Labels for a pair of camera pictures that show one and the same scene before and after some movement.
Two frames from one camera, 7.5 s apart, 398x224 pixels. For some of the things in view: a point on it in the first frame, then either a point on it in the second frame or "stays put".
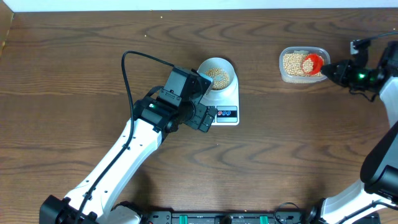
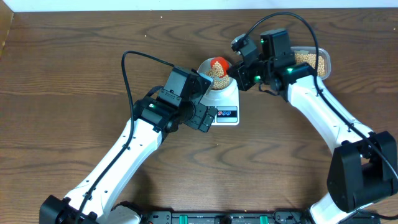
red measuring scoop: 311,64 to 219,66
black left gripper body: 195,121 stays put
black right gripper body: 356,76 to 257,73
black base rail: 233,216 stays put
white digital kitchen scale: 226,104 stays put
